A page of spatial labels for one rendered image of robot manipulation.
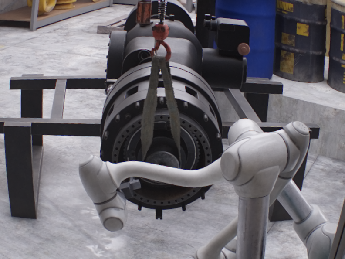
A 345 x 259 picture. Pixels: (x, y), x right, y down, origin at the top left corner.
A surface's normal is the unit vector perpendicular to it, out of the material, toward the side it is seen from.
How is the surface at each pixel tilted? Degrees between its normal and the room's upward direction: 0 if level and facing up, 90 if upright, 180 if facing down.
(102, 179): 80
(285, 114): 90
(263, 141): 25
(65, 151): 0
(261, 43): 90
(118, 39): 34
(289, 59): 90
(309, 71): 90
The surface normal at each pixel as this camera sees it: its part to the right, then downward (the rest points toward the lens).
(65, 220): 0.06, -0.94
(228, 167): -0.84, 0.03
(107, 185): 0.25, 0.31
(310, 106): -0.43, 0.28
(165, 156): 0.02, 0.33
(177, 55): 0.07, -0.69
